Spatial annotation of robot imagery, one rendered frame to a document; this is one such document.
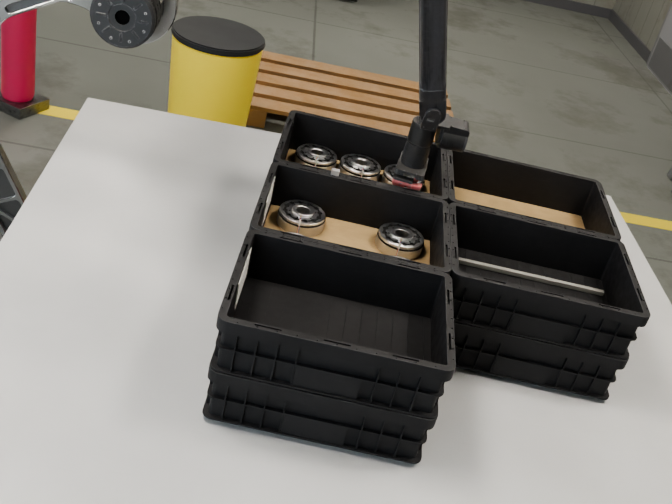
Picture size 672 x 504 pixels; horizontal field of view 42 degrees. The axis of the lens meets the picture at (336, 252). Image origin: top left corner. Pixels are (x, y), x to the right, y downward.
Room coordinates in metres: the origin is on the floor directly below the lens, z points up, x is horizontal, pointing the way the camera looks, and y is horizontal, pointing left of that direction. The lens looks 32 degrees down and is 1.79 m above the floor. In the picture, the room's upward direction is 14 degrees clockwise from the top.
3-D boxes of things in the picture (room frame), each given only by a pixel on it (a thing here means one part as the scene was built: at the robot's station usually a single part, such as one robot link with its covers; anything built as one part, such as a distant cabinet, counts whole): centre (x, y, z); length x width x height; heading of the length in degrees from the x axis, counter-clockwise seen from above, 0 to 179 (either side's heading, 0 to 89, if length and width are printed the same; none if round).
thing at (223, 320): (1.27, -0.03, 0.92); 0.40 x 0.30 x 0.02; 92
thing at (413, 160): (1.80, -0.12, 0.98); 0.10 x 0.07 x 0.07; 176
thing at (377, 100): (4.29, 0.15, 0.05); 1.19 x 0.82 x 0.11; 95
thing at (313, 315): (1.27, -0.03, 0.87); 0.40 x 0.30 x 0.11; 92
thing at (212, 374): (1.27, -0.03, 0.76); 0.40 x 0.30 x 0.12; 92
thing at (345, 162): (1.95, -0.01, 0.86); 0.10 x 0.10 x 0.01
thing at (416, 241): (1.65, -0.13, 0.86); 0.10 x 0.10 x 0.01
